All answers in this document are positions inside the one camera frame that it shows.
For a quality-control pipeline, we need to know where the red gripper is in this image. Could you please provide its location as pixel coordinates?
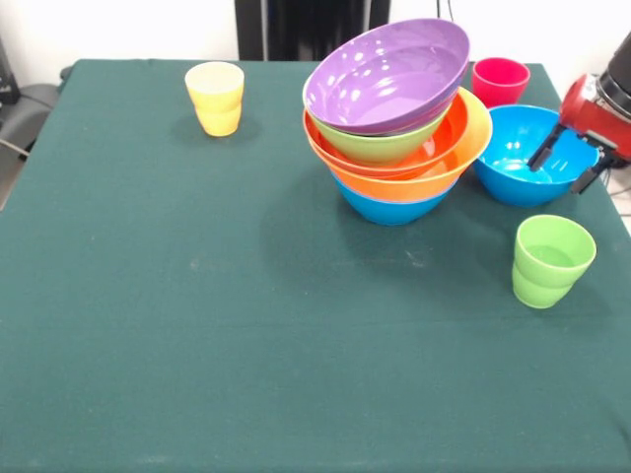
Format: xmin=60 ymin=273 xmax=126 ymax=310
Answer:
xmin=527 ymin=73 xmax=631 ymax=195

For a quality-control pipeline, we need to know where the light blue bowl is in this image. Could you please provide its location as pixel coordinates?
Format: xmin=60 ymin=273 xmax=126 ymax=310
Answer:
xmin=473 ymin=103 xmax=600 ymax=208
xmin=334 ymin=176 xmax=455 ymax=228

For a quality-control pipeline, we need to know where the large yellow-orange bowl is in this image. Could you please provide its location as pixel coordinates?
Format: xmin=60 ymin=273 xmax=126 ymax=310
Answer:
xmin=310 ymin=88 xmax=494 ymax=203

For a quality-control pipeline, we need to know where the orange-red shallow bowl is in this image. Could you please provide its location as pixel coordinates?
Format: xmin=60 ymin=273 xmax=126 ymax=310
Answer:
xmin=303 ymin=87 xmax=469 ymax=179

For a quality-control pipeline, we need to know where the green bowl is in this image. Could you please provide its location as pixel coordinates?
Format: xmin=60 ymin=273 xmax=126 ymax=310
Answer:
xmin=308 ymin=111 xmax=445 ymax=168

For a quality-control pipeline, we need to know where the purple bowl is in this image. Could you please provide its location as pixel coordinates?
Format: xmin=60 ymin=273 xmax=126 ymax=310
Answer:
xmin=302 ymin=18 xmax=471 ymax=138

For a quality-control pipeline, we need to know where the red cup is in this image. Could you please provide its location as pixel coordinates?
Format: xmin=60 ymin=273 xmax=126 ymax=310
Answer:
xmin=471 ymin=56 xmax=532 ymax=109

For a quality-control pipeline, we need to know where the green cup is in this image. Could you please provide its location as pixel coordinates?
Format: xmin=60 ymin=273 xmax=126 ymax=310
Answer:
xmin=512 ymin=214 xmax=597 ymax=310

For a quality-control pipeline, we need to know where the dark green tablecloth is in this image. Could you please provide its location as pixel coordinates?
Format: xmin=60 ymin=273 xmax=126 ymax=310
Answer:
xmin=0 ymin=58 xmax=631 ymax=473

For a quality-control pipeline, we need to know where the yellow cup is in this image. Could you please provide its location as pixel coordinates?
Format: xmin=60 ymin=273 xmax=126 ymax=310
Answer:
xmin=184 ymin=61 xmax=245 ymax=137

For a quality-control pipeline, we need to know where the grey office chair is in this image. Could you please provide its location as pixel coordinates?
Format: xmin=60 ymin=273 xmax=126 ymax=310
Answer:
xmin=0 ymin=83 xmax=63 ymax=149

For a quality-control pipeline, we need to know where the tangle of cables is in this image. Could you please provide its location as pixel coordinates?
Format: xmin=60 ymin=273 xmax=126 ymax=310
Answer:
xmin=598 ymin=162 xmax=631 ymax=196

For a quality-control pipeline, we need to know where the black wall cable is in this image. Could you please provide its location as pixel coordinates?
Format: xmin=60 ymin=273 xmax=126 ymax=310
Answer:
xmin=433 ymin=0 xmax=457 ymax=25

